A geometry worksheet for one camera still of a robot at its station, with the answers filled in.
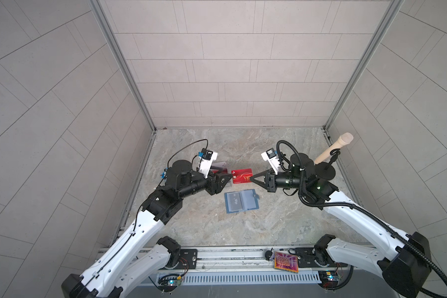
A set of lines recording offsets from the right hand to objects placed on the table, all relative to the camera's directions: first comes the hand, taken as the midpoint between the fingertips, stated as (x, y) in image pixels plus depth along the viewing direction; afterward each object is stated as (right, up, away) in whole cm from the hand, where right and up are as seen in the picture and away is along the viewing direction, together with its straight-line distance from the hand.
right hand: (251, 183), depth 66 cm
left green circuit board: (-30, -35, -1) cm, 46 cm away
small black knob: (+7, -28, +3) cm, 28 cm away
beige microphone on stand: (+39, +16, +11) cm, 44 cm away
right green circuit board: (+29, -36, +1) cm, 46 cm away
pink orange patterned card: (+13, -30, +3) cm, 33 cm away
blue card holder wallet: (-3, -13, +20) cm, 24 cm away
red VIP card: (-3, +2, +2) cm, 4 cm away
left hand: (-8, +4, -2) cm, 9 cm away
